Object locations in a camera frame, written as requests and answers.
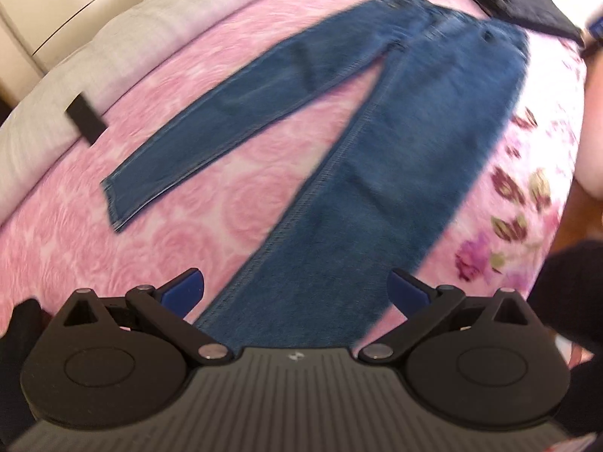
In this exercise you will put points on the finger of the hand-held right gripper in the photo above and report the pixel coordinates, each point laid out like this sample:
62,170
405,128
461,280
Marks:
595,28

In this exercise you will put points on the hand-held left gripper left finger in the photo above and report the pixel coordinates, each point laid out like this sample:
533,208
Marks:
183,289

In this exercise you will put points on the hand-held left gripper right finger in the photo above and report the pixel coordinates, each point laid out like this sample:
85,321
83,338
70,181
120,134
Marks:
410,294

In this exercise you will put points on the black garment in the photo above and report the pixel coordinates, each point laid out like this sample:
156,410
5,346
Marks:
523,4

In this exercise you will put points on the blue denim jeans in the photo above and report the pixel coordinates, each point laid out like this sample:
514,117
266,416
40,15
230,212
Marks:
400,150

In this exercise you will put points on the pink rose-pattern blanket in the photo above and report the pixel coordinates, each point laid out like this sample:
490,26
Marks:
212,197

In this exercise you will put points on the person's black clothing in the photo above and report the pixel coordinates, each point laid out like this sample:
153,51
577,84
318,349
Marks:
577,301

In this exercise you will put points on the black phone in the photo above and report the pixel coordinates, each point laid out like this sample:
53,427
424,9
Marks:
85,120

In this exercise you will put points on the cream wardrobe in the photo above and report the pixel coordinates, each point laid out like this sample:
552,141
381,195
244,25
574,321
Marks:
56,4

